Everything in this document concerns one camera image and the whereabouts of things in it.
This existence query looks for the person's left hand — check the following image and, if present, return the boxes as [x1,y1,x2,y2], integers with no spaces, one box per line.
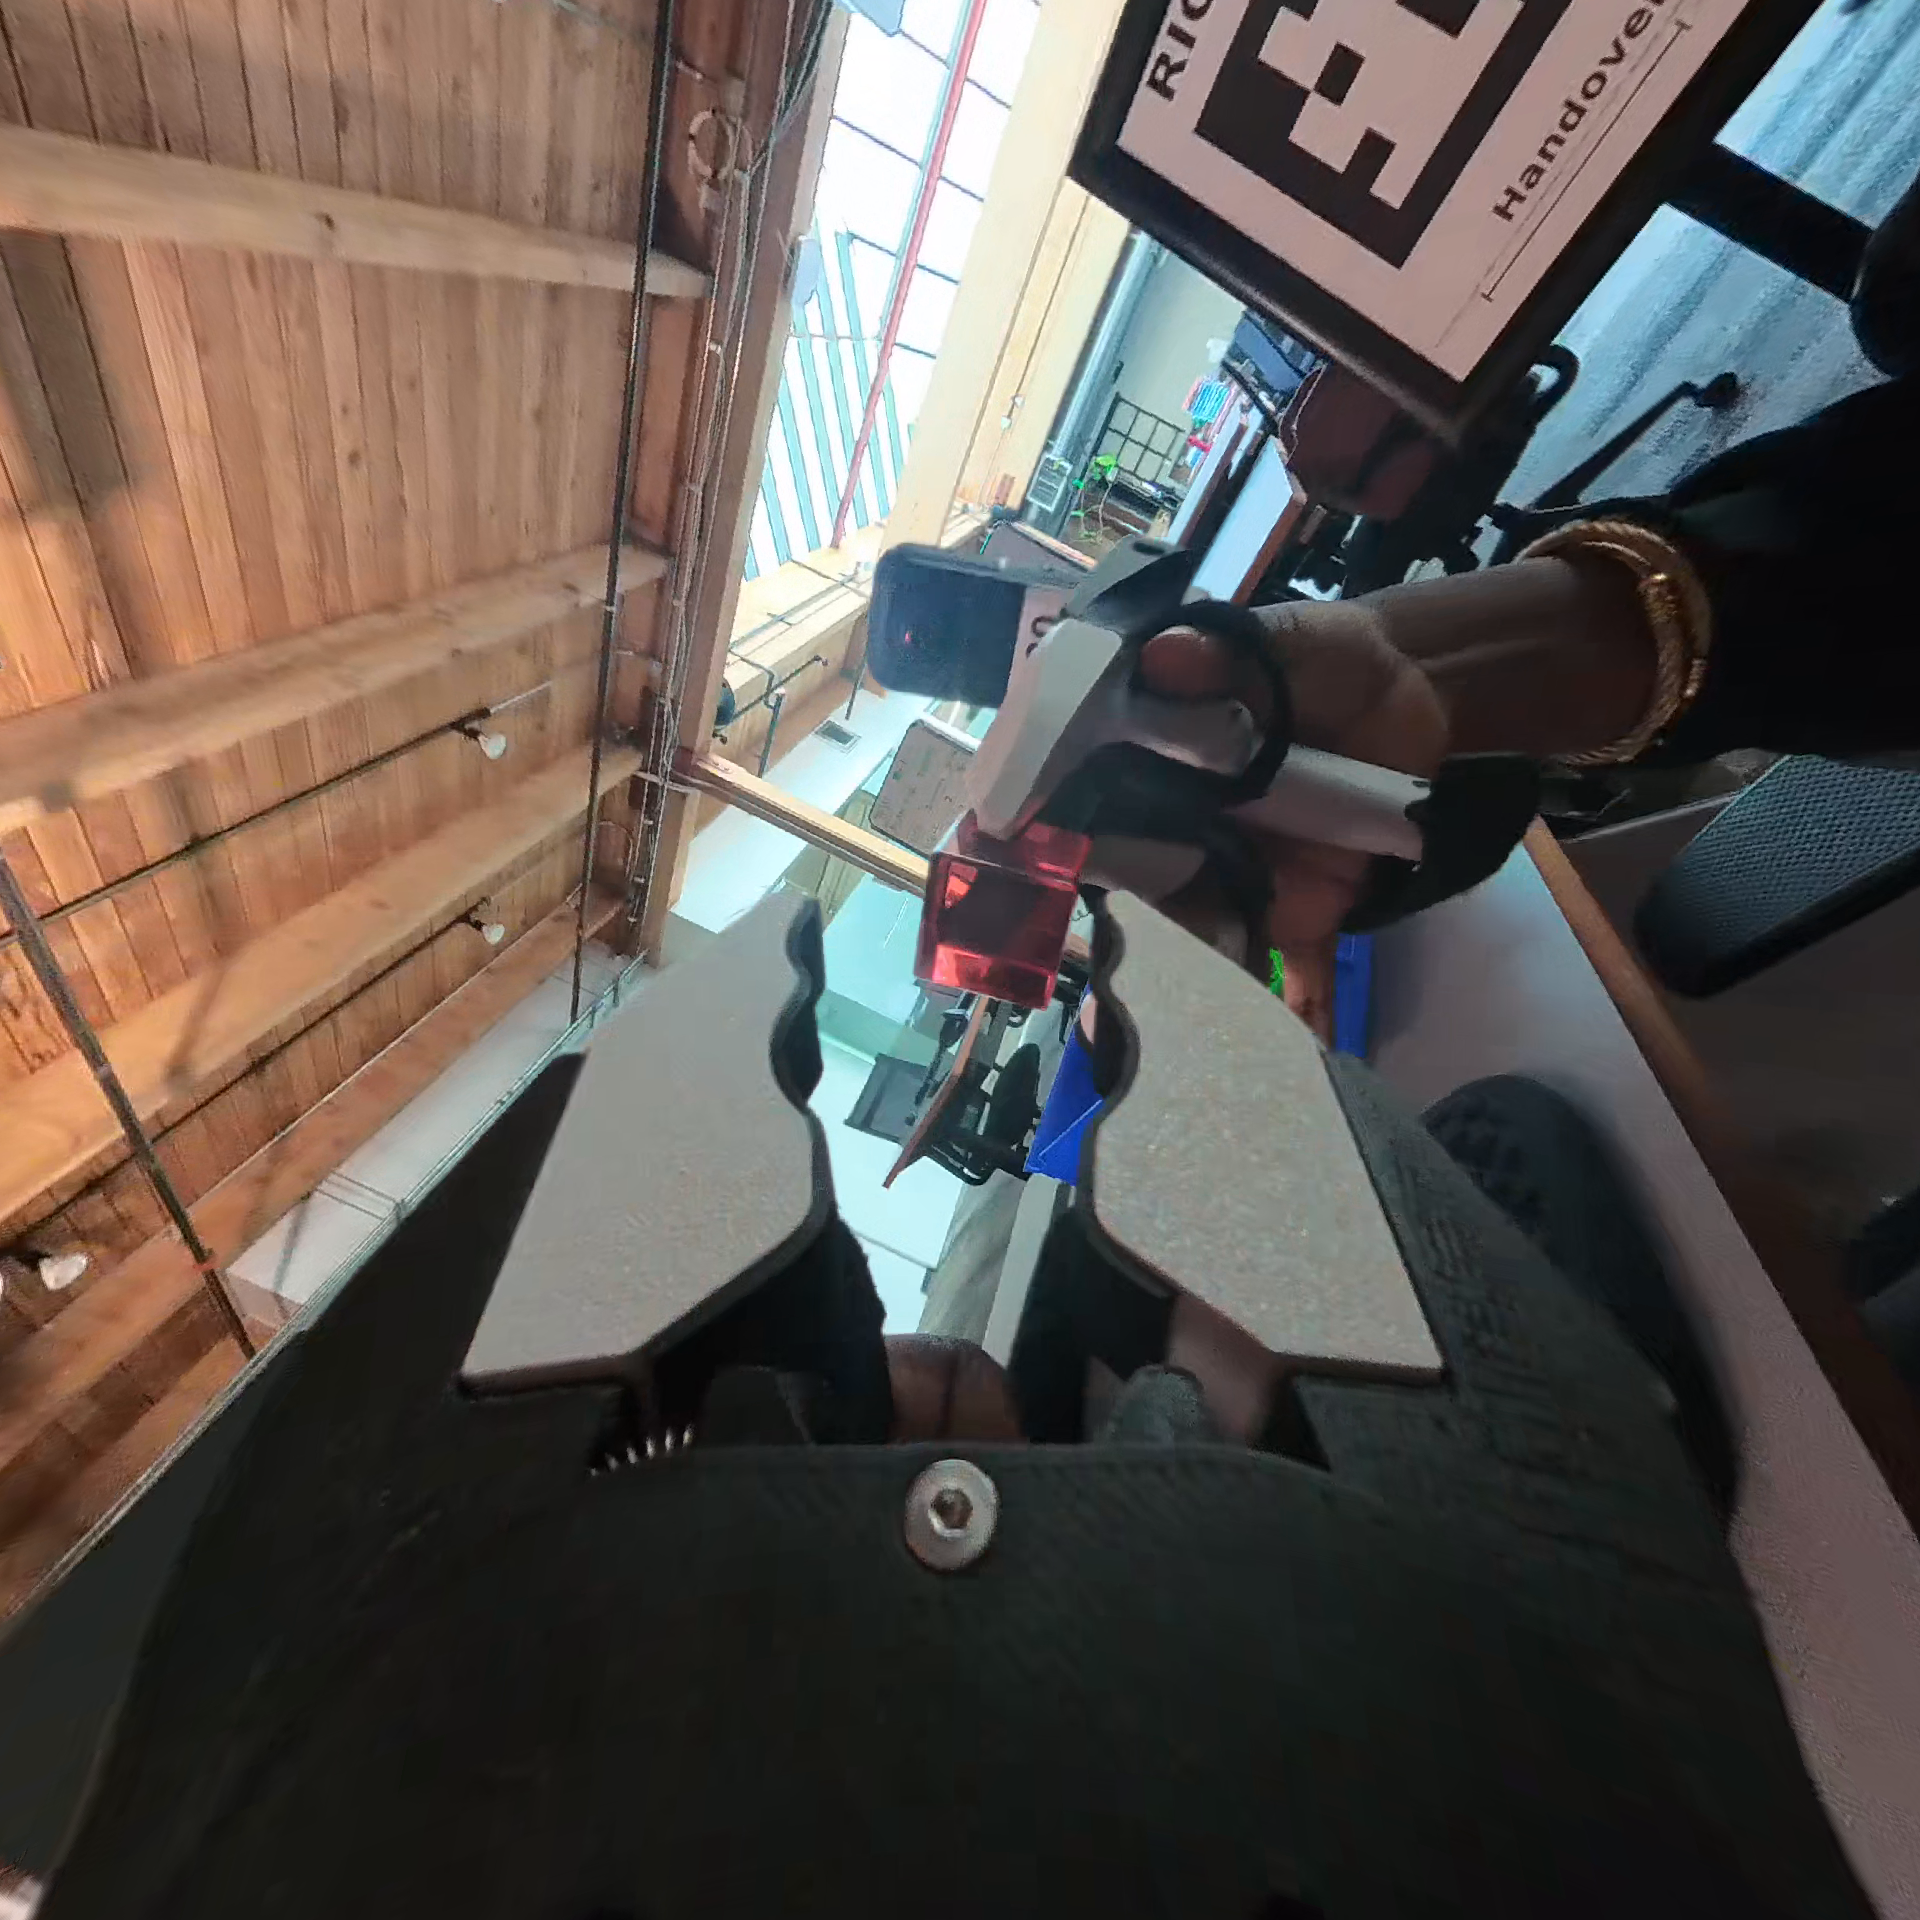
[885,1333,1027,1446]

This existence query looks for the person's right hand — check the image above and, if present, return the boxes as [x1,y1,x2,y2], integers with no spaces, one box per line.
[1131,557,1595,1039]

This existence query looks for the person's right forearm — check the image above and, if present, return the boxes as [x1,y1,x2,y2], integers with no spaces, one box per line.
[1558,358,1920,774]

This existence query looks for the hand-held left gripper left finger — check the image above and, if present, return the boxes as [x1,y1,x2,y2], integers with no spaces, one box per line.
[458,895,838,1396]

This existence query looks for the handwritten whiteboard on stand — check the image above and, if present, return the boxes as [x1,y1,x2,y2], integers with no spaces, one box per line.
[871,720,999,854]

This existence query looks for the red transparent cube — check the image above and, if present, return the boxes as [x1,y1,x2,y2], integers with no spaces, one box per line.
[919,816,1094,1009]

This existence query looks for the black mesh office chair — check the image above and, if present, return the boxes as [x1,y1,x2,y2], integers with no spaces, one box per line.
[1631,754,1920,998]

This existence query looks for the gold bracelets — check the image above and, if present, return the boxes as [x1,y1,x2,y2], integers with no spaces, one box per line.
[1507,516,1714,769]

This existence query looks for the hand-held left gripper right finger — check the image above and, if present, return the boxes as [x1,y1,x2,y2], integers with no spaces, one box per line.
[1076,892,1451,1431]

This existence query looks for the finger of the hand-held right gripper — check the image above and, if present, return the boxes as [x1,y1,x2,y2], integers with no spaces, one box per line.
[1067,540,1206,633]
[971,615,1146,841]

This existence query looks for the blue bin with white label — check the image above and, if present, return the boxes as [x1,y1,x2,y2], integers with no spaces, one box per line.
[1027,929,1373,1185]

